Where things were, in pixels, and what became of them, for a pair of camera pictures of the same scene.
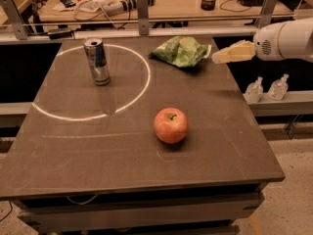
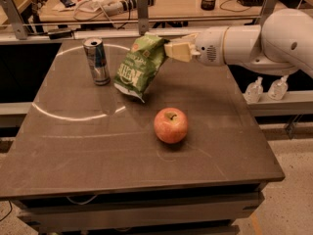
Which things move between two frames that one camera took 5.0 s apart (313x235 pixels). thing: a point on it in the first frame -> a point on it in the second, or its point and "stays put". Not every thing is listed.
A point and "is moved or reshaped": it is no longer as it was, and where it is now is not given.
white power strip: [117, 7] stays put
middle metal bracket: [143, 13] stays put
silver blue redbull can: [98, 61] stays put
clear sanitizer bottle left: [254, 91] stays put
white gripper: [265, 45] -> [209, 48]
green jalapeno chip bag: [182, 51] is moved or reshaped
